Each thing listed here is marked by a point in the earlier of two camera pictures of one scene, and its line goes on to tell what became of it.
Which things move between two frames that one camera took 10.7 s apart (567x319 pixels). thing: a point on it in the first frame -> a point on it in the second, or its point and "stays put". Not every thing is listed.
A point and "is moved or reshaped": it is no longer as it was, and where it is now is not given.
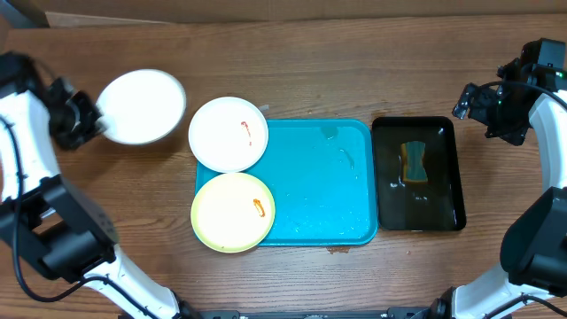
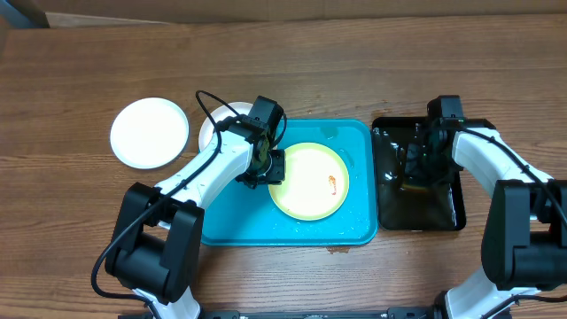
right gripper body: (480, 105) -> (416, 159)
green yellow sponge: (412, 161) is moved or reshaped
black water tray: (435, 205) stays put
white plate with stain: (142, 106) -> (149, 133)
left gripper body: (81, 123) -> (274, 173)
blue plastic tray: (322, 175) stays put
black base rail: (403, 313) stays put
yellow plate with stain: (232, 213) -> (316, 182)
